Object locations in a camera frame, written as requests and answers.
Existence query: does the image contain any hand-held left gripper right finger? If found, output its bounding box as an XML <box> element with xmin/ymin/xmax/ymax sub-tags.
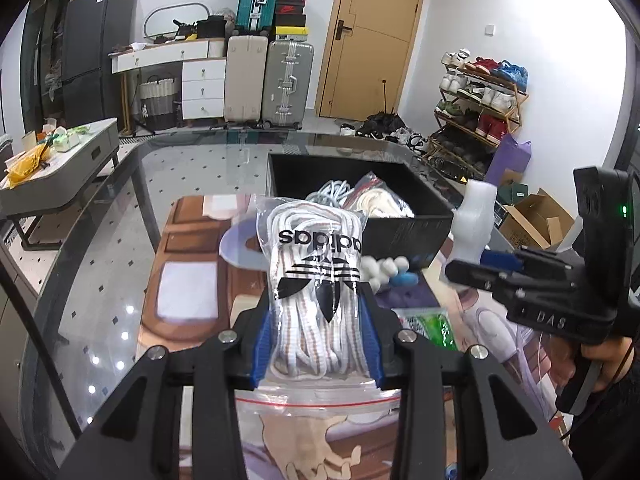
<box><xmin>357</xmin><ymin>294</ymin><xmax>585</xmax><ymax>480</ymax></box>

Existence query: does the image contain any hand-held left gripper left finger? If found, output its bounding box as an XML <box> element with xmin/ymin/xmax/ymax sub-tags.
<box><xmin>56</xmin><ymin>300</ymin><xmax>275</xmax><ymax>480</ymax></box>

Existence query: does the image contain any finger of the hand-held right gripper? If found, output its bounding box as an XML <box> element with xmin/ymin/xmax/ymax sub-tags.
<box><xmin>480</xmin><ymin>246</ymin><xmax>587</xmax><ymax>282</ymax></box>
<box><xmin>444</xmin><ymin>259</ymin><xmax>571</xmax><ymax>307</ymax></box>

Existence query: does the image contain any white and blue plush toy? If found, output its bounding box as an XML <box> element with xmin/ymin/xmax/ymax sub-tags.
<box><xmin>361</xmin><ymin>254</ymin><xmax>419</xmax><ymax>292</ymax></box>

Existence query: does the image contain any clear bag of white shoelaces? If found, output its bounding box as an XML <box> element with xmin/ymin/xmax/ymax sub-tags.
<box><xmin>234</xmin><ymin>194</ymin><xmax>402</xmax><ymax>417</ymax></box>

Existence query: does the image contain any black cardboard box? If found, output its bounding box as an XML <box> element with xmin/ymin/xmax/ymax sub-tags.
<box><xmin>266</xmin><ymin>153</ymin><xmax>454</xmax><ymax>272</ymax></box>

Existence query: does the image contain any zip bag of cream shoelaces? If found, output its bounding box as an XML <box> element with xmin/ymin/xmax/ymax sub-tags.
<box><xmin>344</xmin><ymin>171</ymin><xmax>417</xmax><ymax>219</ymax></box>

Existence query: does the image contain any white cable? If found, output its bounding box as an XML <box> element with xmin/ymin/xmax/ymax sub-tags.
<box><xmin>304</xmin><ymin>179</ymin><xmax>362</xmax><ymax>207</ymax></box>

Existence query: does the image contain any person's right forearm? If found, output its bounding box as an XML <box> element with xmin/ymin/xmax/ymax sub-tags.
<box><xmin>567</xmin><ymin>377</ymin><xmax>640</xmax><ymax>480</ymax></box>

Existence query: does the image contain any person's right hand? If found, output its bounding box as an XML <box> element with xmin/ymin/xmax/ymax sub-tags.
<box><xmin>580</xmin><ymin>335</ymin><xmax>640</xmax><ymax>393</ymax></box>

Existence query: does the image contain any open cardboard box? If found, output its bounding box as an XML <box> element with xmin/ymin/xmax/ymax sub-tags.
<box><xmin>498</xmin><ymin>188</ymin><xmax>576</xmax><ymax>252</ymax></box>

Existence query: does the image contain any green and white packet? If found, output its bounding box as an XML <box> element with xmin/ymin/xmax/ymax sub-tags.
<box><xmin>399</xmin><ymin>309</ymin><xmax>459</xmax><ymax>352</ymax></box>

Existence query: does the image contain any dark green box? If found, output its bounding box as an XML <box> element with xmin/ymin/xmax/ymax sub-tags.
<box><xmin>492</xmin><ymin>182</ymin><xmax>527</xmax><ymax>227</ymax></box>

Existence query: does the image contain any printed cartoon desk mat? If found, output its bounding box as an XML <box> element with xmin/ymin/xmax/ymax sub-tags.
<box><xmin>139</xmin><ymin>194</ymin><xmax>593</xmax><ymax>480</ymax></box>

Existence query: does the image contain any wooden shoe rack with shoes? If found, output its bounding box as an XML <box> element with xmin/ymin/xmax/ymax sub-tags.
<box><xmin>431</xmin><ymin>49</ymin><xmax>530</xmax><ymax>182</ymax></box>

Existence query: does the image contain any pile of shoes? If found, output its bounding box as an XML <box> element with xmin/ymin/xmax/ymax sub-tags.
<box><xmin>339</xmin><ymin>122</ymin><xmax>432</xmax><ymax>154</ymax></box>

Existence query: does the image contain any black umbrella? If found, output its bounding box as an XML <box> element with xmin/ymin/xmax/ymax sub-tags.
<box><xmin>356</xmin><ymin>80</ymin><xmax>407</xmax><ymax>139</ymax></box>

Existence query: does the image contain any wooden door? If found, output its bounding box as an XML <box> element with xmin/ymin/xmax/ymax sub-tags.
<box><xmin>314</xmin><ymin>0</ymin><xmax>431</xmax><ymax>122</ymax></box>

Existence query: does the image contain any grey side cabinet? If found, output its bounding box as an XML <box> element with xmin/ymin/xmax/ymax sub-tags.
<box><xmin>0</xmin><ymin>220</ymin><xmax>43</xmax><ymax>401</ymax></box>

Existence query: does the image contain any grey coffee table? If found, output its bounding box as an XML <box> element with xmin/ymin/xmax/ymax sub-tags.
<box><xmin>0</xmin><ymin>117</ymin><xmax>121</xmax><ymax>252</ymax></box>

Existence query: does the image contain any silver suitcase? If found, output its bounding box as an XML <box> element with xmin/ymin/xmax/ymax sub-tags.
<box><xmin>261</xmin><ymin>39</ymin><xmax>315</xmax><ymax>130</ymax></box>

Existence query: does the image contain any wicker basket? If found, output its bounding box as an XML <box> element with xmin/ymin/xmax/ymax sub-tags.
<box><xmin>138</xmin><ymin>75</ymin><xmax>180</xmax><ymax>129</ymax></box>

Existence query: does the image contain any white desk with drawers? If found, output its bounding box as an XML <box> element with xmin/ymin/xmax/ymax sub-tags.
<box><xmin>109</xmin><ymin>39</ymin><xmax>229</xmax><ymax>122</ymax></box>

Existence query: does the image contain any beige suitcase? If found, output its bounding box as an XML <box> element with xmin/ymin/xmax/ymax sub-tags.
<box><xmin>223</xmin><ymin>33</ymin><xmax>270</xmax><ymax>124</ymax></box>

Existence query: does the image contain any green and white tissue pack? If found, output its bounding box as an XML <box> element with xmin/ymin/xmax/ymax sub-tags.
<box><xmin>49</xmin><ymin>127</ymin><xmax>82</xmax><ymax>154</ymax></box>

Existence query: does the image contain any yellow plastic bag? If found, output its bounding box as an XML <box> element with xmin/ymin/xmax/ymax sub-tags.
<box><xmin>4</xmin><ymin>142</ymin><xmax>52</xmax><ymax>187</ymax></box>

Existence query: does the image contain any black bag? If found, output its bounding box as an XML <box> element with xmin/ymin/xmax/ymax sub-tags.
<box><xmin>195</xmin><ymin>16</ymin><xmax>226</xmax><ymax>40</ymax></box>

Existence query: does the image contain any black refrigerator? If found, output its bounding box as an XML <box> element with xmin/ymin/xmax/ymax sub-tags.
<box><xmin>59</xmin><ymin>0</ymin><xmax>139</xmax><ymax>129</ymax></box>

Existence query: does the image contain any oval mirror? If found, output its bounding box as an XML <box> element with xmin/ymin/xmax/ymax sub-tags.
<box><xmin>143</xmin><ymin>2</ymin><xmax>211</xmax><ymax>41</ymax></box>

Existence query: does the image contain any dark glass cabinet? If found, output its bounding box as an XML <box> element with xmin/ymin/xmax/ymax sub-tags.
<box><xmin>19</xmin><ymin>0</ymin><xmax>98</xmax><ymax>128</ymax></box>

